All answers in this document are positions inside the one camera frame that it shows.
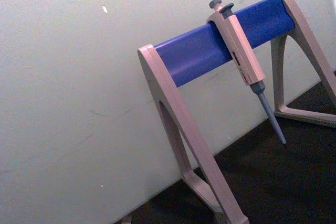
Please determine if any beige pipette stand blue bar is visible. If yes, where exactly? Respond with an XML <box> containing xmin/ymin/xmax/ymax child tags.
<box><xmin>137</xmin><ymin>0</ymin><xmax>336</xmax><ymax>224</ymax></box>

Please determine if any beige pipette grey tip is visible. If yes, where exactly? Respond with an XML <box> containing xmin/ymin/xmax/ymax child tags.
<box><xmin>206</xmin><ymin>0</ymin><xmax>288</xmax><ymax>146</ymax></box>

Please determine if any black table cloth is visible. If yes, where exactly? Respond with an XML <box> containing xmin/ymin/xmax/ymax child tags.
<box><xmin>114</xmin><ymin>70</ymin><xmax>336</xmax><ymax>224</ymax></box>

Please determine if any plain pale wall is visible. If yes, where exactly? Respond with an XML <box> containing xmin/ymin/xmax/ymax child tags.
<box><xmin>0</xmin><ymin>0</ymin><xmax>336</xmax><ymax>224</ymax></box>

